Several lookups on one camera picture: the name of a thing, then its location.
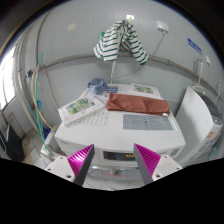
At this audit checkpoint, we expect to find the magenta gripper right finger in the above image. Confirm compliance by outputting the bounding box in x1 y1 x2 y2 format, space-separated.
133 143 184 186

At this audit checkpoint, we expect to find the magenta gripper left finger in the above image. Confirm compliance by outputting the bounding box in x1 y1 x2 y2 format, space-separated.
44 143 96 187

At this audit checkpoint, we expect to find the folded brown towel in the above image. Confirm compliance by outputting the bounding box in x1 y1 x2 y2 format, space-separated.
106 93 170 116

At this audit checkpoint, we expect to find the white top-load washing machine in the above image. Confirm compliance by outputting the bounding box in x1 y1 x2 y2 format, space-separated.
176 86 223 167

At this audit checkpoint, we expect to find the white booklet with green picture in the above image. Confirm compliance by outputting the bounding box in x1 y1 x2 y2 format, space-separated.
131 83 158 95

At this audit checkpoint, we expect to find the blue grey crumpled cloth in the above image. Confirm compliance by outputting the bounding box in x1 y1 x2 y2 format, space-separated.
88 78 108 95

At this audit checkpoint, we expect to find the window with bright light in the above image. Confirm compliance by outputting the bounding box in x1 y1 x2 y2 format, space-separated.
0 47 15 109

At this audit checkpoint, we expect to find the green white striped shirt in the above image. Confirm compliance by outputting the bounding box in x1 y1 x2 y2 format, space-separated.
93 20 148 65

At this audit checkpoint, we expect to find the grey horizontal wall pipe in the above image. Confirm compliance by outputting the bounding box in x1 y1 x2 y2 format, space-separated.
41 52 218 96

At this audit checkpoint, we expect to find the green hose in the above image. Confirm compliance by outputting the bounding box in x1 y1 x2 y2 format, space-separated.
33 53 53 154

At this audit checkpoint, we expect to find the blue wall sign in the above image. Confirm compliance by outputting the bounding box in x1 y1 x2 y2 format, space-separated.
187 38 202 55

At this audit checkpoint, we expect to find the white wall power socket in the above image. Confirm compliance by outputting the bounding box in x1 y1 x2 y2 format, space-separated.
157 21 169 34

